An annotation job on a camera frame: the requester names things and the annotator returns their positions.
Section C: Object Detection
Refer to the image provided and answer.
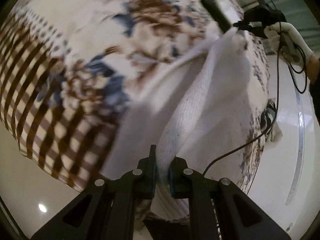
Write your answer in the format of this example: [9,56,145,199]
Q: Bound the folded black garment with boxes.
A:
[200,0,232,33]

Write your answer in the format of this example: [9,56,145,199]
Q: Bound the white headboard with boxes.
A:
[248,55,319,239]

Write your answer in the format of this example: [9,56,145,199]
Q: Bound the green curtain right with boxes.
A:
[272,0,319,31]

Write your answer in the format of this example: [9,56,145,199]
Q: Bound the striped black white clothes pile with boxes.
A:
[260,98,283,142]

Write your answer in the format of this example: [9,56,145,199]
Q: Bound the white knit sweater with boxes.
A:
[103,28,251,220]

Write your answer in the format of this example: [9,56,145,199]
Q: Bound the black cable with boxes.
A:
[202,0,308,177]

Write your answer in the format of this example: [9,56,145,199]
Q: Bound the floral bed blanket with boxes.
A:
[1,0,270,192]

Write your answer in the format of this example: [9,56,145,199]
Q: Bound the white gloved right hand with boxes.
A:
[264,22,315,68]

